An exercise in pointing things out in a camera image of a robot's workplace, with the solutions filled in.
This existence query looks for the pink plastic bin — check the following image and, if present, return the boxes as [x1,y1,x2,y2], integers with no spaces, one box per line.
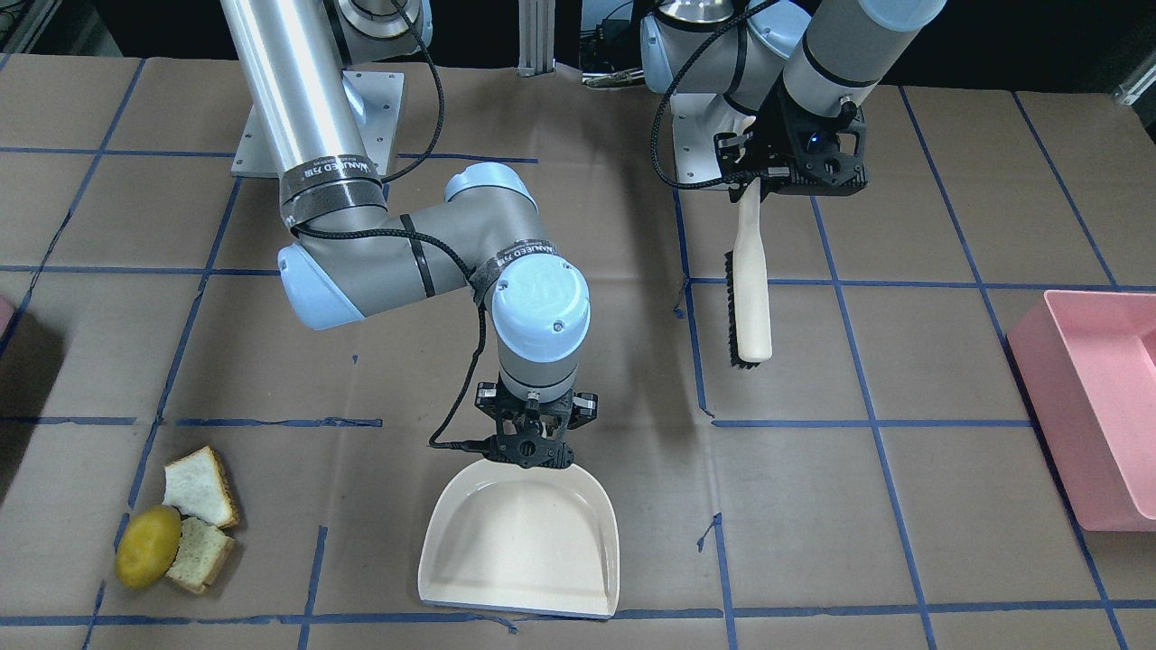
[1007,291,1155,532]

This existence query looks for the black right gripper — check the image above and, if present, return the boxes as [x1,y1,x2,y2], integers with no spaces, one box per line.
[476,381,599,470]

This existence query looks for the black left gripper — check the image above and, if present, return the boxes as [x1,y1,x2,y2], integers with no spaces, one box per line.
[714,86,870,195]

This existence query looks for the cream brush with black bristles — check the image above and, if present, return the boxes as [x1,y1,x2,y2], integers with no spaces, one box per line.
[726,177,773,369]

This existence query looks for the yellow lemon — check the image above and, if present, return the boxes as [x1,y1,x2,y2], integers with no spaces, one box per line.
[114,505,181,590]

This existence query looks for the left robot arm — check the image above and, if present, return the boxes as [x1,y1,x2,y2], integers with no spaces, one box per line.
[639,1,944,200]

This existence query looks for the cream plastic dustpan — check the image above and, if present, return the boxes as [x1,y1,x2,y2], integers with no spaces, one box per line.
[417,460,620,618]

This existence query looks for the aluminium frame post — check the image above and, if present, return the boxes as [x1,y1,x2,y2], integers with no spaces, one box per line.
[516,0,556,77]

